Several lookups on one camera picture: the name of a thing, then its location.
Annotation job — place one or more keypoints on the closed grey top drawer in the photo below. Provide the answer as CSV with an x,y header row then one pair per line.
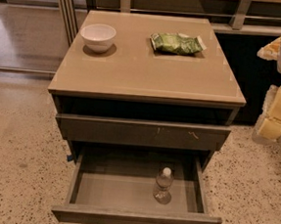
x,y
135,132

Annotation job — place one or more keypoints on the grey drawer cabinet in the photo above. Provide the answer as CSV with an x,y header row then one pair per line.
x,y
133,81

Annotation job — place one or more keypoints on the blue tape piece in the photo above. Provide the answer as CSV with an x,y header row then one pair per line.
x,y
69,158

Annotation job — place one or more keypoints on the green snack bag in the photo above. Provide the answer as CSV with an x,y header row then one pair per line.
x,y
175,43

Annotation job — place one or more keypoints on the open grey middle drawer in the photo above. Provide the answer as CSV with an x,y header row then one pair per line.
x,y
116,187

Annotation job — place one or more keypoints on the white ceramic bowl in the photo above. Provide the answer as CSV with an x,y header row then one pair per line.
x,y
98,37

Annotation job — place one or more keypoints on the clear plastic water bottle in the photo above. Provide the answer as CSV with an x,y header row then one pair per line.
x,y
162,186

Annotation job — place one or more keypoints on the metal railing frame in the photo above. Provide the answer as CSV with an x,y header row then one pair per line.
x,y
248,17

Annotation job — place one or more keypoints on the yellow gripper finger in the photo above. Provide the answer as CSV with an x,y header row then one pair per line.
x,y
270,51
269,122

